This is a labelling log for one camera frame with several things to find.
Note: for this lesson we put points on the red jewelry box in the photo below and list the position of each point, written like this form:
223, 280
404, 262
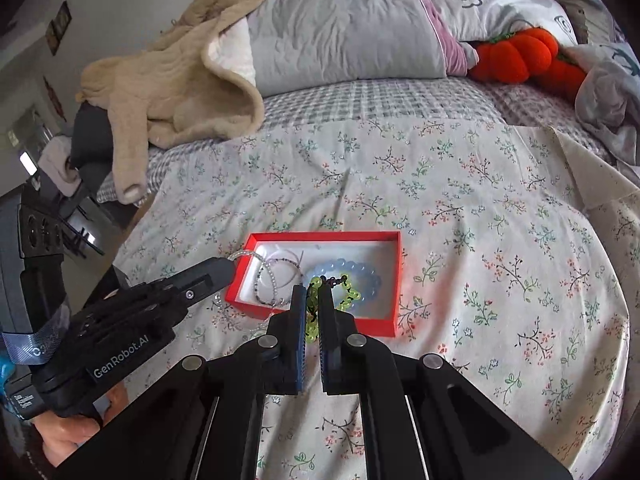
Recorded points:
372, 326

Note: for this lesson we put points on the white printed pillow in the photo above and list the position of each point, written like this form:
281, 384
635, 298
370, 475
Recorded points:
500, 5

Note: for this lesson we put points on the grey printed duvet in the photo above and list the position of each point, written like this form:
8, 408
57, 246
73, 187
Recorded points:
610, 95

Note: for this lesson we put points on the white cloth on chair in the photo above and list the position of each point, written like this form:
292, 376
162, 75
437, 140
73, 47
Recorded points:
57, 162

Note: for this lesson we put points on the dark chair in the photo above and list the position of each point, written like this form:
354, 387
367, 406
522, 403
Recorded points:
92, 135

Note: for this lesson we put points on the beige quilted jacket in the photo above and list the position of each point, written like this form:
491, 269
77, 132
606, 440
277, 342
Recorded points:
175, 85

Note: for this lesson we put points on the orange pumpkin plush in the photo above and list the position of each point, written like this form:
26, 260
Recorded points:
505, 57
562, 77

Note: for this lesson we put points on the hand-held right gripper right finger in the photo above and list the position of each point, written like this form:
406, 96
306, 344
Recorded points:
324, 355

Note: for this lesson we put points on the checkered bed sheet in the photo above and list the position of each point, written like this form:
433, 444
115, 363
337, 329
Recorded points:
375, 100

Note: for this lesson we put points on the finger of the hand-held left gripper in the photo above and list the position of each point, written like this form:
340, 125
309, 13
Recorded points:
210, 275

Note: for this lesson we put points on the person's left hand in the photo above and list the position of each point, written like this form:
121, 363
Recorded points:
67, 432

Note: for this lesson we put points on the small wall poster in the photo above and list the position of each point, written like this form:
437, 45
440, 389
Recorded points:
58, 27

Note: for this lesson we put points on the grey pillow with pink trim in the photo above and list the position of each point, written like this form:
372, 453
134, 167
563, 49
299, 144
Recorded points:
340, 25

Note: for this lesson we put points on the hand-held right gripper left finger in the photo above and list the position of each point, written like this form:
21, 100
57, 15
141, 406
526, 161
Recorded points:
300, 332

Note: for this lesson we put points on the floral bed cloth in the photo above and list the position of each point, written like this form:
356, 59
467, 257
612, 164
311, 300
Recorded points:
450, 210

